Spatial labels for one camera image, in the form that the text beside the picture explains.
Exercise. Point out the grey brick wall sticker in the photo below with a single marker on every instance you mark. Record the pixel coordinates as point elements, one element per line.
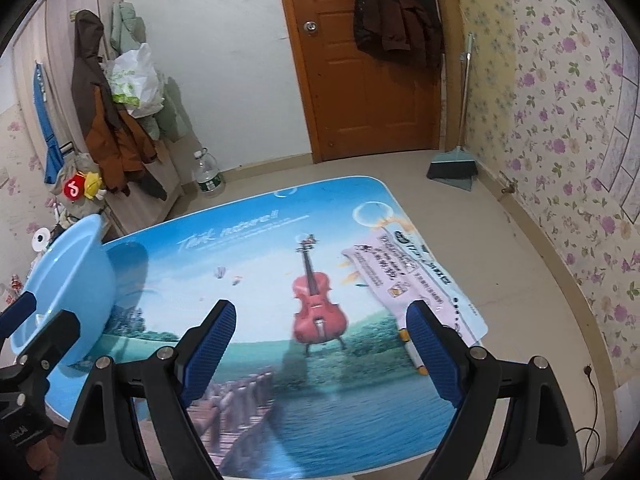
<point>625,135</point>

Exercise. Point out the blue bag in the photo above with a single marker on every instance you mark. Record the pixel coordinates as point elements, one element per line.
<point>47,125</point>

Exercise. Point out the brown orange jacket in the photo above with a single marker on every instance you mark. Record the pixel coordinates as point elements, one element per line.
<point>100,125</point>

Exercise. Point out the pale green jacket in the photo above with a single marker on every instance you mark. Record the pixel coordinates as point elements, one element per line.
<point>125,25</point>

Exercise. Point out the white foam board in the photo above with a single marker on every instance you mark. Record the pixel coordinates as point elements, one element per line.
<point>625,410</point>

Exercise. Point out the grey canvas bag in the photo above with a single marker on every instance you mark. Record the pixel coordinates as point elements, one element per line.
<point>80,162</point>

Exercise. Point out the dark brown jacket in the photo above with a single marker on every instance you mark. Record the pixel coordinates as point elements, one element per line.
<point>390,20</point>

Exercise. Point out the white round device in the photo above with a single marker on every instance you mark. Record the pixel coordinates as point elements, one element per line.
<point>40,238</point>

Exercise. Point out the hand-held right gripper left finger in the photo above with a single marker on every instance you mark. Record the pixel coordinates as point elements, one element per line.
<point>210,350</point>

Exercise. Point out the silver door knob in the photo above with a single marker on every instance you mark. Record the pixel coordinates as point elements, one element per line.
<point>311,27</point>

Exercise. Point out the light wooden wardrobe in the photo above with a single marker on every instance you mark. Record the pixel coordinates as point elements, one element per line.
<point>55,25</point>

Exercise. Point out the blue scenery print desktop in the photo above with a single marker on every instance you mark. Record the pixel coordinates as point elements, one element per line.
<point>280,400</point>

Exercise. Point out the yellow plush pendant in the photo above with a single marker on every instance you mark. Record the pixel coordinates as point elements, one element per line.
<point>92,184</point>

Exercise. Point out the red plush pendant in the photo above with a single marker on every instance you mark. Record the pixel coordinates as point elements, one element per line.
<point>74,187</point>

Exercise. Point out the large clear water bottle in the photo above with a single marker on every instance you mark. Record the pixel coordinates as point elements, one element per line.
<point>207,180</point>

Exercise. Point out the metal wall tap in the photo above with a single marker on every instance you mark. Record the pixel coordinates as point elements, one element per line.
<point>507,190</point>

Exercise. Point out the purple white duck print packet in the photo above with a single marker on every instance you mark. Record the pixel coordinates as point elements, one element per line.
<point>400,270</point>

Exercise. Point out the light blue plastic basin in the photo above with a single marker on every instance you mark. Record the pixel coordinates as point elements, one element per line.
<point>75,280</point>

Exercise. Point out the white green plastic bag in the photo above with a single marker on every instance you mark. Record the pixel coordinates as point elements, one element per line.
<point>132,80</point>

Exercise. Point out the brown wooden door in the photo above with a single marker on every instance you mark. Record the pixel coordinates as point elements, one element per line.
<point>350,100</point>

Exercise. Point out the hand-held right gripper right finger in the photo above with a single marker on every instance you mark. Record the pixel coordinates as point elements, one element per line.
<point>432,350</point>

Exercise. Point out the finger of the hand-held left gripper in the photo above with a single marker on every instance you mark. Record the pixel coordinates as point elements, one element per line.
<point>52,335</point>
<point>17,312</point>

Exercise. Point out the teal dustpan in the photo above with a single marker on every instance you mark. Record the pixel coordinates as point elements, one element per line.
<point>465,185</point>

